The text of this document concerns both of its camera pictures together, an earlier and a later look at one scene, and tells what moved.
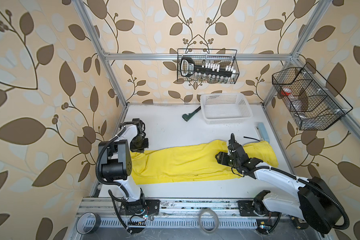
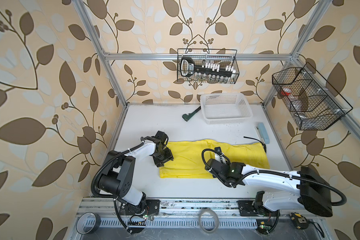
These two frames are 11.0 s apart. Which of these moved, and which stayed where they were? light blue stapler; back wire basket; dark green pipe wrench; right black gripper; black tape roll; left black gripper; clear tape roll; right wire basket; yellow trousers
Moved: right black gripper; left black gripper; yellow trousers
Stayed: back wire basket; dark green pipe wrench; light blue stapler; right wire basket; black tape roll; clear tape roll
